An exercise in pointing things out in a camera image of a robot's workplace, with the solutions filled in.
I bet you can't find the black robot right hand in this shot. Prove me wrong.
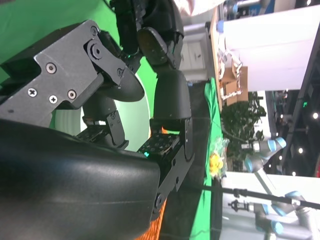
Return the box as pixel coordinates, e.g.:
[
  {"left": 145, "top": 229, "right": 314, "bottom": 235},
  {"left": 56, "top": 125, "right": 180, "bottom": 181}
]
[{"left": 0, "top": 19, "right": 195, "bottom": 240}]

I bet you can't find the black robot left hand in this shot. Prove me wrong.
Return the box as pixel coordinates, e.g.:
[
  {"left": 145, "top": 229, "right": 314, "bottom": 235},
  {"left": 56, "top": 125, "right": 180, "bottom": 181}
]
[{"left": 109, "top": 0, "right": 185, "bottom": 74}]

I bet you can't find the orange wicker basket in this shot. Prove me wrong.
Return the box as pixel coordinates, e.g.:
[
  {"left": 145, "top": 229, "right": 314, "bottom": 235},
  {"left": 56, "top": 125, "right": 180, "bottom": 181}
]
[{"left": 143, "top": 126, "right": 169, "bottom": 240}]

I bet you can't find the white drawer cabinet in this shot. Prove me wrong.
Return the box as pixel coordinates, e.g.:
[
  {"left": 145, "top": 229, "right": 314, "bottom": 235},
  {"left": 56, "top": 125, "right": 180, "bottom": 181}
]
[{"left": 179, "top": 32, "right": 210, "bottom": 74}]

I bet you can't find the brown cardboard box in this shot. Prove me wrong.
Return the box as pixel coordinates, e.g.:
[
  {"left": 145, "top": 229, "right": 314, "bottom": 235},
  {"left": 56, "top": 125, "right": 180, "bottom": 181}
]
[{"left": 219, "top": 65, "right": 250, "bottom": 106}]

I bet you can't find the green leafy plant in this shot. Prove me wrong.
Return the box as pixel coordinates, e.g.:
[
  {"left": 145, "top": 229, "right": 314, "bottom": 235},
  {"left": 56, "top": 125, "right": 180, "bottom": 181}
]
[{"left": 221, "top": 92, "right": 267, "bottom": 161}]

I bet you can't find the orange yellow food pile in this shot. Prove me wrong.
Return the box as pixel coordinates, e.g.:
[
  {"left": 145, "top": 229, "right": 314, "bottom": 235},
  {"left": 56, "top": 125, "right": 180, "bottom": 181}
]
[{"left": 208, "top": 136, "right": 230, "bottom": 181}]

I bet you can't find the green tablecloth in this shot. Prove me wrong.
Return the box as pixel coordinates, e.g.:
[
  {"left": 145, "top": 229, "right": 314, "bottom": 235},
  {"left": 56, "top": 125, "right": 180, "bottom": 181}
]
[{"left": 0, "top": 0, "right": 160, "bottom": 118}]

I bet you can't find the black stand pole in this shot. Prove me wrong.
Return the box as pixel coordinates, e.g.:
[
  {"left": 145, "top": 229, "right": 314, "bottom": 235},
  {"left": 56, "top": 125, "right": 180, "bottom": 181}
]
[{"left": 182, "top": 183, "right": 320, "bottom": 210}]

